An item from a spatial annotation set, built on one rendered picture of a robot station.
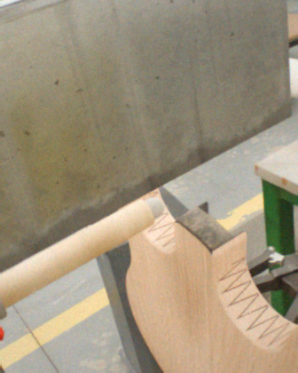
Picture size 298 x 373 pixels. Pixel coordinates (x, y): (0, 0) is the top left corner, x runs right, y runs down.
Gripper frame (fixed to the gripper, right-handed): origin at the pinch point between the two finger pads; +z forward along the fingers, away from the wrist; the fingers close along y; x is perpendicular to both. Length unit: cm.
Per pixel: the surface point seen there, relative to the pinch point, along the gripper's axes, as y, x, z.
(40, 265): 7.6, 20.5, 18.1
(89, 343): 90, -121, -9
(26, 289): 6.7, 19.5, 20.4
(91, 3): -3, 48, 13
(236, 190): 124, -128, -119
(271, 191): 34, -24, -44
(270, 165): 36, -19, -46
